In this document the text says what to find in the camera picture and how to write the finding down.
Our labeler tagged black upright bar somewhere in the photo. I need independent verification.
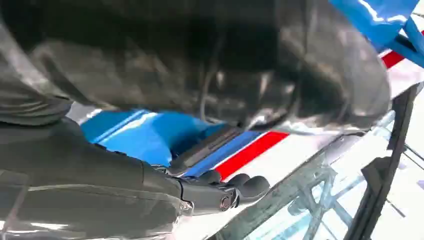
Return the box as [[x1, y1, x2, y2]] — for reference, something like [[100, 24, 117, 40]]
[[344, 82, 424, 240]]

